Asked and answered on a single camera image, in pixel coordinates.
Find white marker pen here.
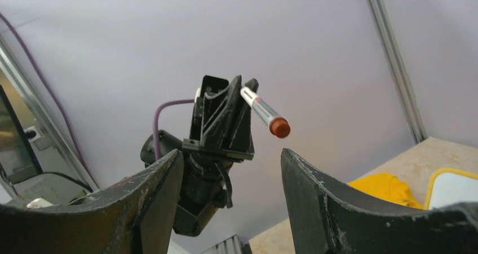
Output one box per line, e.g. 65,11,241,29
240,86,280,133

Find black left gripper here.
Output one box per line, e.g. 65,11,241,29
182,75,255,171

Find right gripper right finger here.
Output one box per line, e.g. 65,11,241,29
281,148,477,253

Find brown marker cap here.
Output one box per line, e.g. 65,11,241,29
269,117,291,139

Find yellow framed whiteboard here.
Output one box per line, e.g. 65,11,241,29
424,168,477,210

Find aluminium corner post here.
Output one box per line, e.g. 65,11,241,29
367,0,428,144

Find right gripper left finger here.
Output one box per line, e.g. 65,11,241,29
1,149,184,253

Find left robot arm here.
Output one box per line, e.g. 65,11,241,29
140,75,259,237

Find yellow cloth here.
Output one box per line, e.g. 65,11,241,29
348,172,423,209

